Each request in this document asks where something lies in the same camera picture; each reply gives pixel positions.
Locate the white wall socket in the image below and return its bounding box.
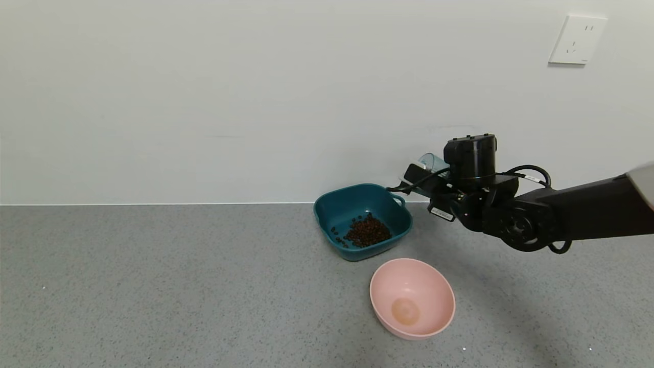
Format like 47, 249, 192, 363
548, 15, 608, 65

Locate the brown coffee beans pile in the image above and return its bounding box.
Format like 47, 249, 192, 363
330, 213, 393, 249

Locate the teal square plastic basin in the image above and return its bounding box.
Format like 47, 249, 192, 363
313, 183, 413, 262

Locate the transparent blue ribbed cup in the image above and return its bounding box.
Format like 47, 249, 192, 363
415, 153, 451, 197

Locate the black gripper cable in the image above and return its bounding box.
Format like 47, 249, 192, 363
387, 168, 451, 194

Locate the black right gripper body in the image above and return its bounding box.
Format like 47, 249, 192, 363
427, 176, 462, 222

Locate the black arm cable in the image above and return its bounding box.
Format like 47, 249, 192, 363
503, 165, 572, 255

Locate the pink plastic bowl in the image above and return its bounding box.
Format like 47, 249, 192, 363
369, 258, 456, 341

